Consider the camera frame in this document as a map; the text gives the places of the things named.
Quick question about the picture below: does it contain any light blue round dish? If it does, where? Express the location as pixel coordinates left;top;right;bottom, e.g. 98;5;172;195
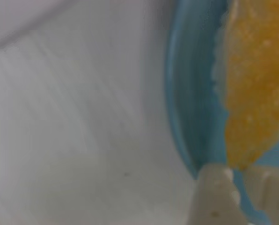
164;0;279;225

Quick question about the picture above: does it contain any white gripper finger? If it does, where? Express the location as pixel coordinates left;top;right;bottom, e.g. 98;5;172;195
244;164;279;225
186;163;241;225

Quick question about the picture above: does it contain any yellow sponge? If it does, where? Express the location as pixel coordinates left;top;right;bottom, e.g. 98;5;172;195
211;0;279;171

